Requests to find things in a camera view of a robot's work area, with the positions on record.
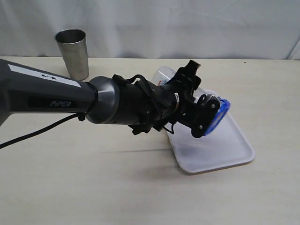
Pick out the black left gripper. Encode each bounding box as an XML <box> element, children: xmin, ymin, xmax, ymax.
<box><xmin>162</xmin><ymin>60</ymin><xmax>220</xmax><ymax>138</ymax></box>

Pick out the clear plastic tall container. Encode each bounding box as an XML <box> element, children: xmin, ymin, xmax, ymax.
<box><xmin>151</xmin><ymin>66</ymin><xmax>208</xmax><ymax>99</ymax></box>

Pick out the stainless steel tumbler cup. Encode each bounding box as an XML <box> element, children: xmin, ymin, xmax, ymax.
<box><xmin>54</xmin><ymin>29</ymin><xmax>89</xmax><ymax>81</ymax></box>

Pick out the blue plastic lid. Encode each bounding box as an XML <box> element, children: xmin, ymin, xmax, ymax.
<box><xmin>204</xmin><ymin>96</ymin><xmax>231</xmax><ymax>136</ymax></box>

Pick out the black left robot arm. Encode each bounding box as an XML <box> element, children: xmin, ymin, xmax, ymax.
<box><xmin>0</xmin><ymin>60</ymin><xmax>221</xmax><ymax>138</ymax></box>

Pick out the white rectangular plastic tray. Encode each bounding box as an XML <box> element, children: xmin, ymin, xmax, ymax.
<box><xmin>167</xmin><ymin>112</ymin><xmax>255</xmax><ymax>175</ymax></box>

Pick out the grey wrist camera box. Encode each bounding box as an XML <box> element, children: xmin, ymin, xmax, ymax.
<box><xmin>205</xmin><ymin>94</ymin><xmax>217</xmax><ymax>101</ymax></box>

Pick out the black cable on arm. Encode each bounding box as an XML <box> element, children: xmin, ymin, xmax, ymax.
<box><xmin>0</xmin><ymin>74</ymin><xmax>208</xmax><ymax>150</ymax></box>

